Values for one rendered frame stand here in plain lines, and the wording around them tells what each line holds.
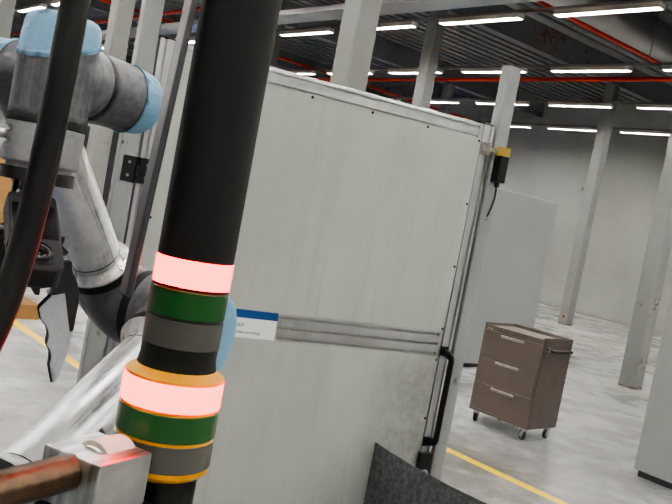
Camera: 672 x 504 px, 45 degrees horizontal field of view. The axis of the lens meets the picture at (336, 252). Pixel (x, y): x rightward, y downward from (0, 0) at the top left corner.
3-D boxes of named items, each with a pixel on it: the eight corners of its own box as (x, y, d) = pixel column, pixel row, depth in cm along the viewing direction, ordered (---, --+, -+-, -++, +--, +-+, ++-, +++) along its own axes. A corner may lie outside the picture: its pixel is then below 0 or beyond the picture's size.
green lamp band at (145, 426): (172, 453, 33) (177, 423, 33) (92, 422, 35) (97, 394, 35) (233, 435, 37) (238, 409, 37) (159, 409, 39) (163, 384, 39)
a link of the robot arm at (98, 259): (111, 288, 132) (5, 12, 97) (169, 306, 128) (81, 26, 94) (68, 341, 125) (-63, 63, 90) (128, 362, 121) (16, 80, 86)
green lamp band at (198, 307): (192, 324, 33) (198, 295, 33) (130, 306, 35) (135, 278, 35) (239, 321, 36) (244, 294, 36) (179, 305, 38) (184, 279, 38)
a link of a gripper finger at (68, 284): (84, 324, 84) (66, 242, 82) (87, 328, 83) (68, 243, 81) (37, 337, 82) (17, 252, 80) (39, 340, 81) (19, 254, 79)
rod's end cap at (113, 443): (111, 449, 31) (145, 441, 33) (73, 434, 32) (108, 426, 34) (102, 500, 31) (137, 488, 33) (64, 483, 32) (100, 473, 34)
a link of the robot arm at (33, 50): (125, 33, 84) (73, 8, 76) (106, 139, 84) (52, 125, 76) (62, 25, 86) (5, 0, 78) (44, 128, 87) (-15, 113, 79)
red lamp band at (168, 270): (198, 293, 33) (203, 264, 33) (135, 276, 35) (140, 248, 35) (244, 293, 36) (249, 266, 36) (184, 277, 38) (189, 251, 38)
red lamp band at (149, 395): (178, 421, 33) (183, 392, 33) (97, 393, 35) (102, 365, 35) (239, 407, 37) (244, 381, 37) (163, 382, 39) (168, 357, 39)
